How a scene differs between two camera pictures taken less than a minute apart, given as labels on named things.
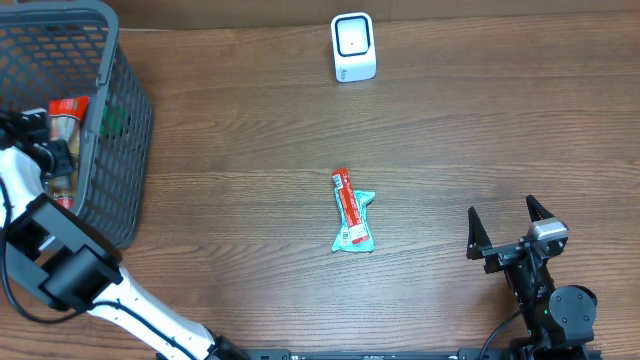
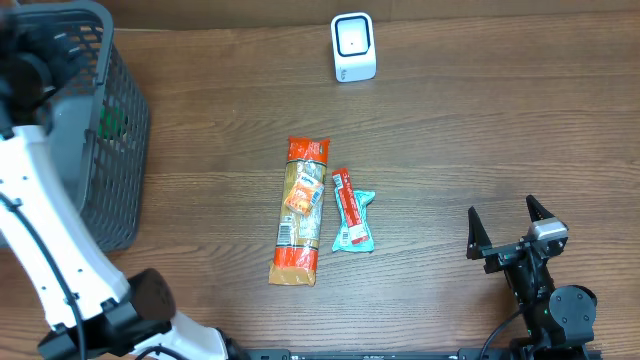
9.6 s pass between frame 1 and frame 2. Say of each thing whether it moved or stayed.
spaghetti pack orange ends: moved
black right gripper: stayed
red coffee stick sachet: stayed
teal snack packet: stayed
